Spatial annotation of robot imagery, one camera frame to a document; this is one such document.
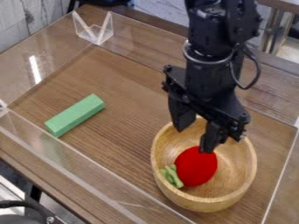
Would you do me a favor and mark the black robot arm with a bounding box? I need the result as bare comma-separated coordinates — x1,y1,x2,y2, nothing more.
163,0,262,153

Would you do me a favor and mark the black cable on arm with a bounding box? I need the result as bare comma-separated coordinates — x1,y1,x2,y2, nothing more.
228,43,262,91

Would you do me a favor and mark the green rectangular block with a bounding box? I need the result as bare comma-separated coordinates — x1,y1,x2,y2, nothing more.
44,94,106,137

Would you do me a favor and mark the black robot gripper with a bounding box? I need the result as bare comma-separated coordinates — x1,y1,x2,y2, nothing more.
163,55,251,153

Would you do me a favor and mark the clear acrylic corner bracket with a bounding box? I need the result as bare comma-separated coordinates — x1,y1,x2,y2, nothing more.
71,11,114,46

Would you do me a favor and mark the black table leg bracket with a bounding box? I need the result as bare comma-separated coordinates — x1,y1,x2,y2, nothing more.
0,185,68,224

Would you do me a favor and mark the round wooden bowl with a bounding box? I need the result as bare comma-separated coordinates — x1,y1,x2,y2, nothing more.
151,116,258,213

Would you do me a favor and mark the clear acrylic front wall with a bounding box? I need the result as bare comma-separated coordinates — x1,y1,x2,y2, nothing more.
0,102,195,224

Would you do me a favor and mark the metal stand in background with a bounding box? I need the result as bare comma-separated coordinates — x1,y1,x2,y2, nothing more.
258,0,299,54

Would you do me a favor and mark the red plush fruit green stem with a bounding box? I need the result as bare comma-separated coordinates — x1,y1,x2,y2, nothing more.
160,146,218,188

